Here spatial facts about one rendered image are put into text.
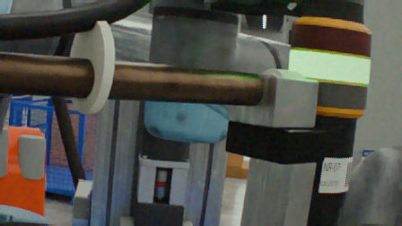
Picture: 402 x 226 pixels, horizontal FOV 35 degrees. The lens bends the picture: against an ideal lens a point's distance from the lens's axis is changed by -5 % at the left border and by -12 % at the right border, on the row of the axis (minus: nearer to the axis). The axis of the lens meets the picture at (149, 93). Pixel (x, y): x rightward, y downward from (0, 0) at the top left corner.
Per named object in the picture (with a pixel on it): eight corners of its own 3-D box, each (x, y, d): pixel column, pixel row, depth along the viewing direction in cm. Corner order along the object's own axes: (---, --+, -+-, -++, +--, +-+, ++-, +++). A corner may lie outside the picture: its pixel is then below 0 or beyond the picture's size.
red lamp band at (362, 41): (337, 52, 29) (339, 25, 29) (273, 46, 33) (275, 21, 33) (386, 60, 32) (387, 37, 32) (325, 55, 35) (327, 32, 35)
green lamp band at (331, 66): (335, 80, 29) (337, 54, 29) (271, 73, 33) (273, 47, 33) (383, 85, 32) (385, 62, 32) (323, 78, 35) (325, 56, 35)
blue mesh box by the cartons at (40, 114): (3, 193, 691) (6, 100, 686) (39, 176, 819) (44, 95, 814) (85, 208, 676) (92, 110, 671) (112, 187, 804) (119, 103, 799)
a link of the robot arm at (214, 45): (272, 143, 62) (283, 24, 61) (178, 146, 55) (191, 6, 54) (215, 132, 68) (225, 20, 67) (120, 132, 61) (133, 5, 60)
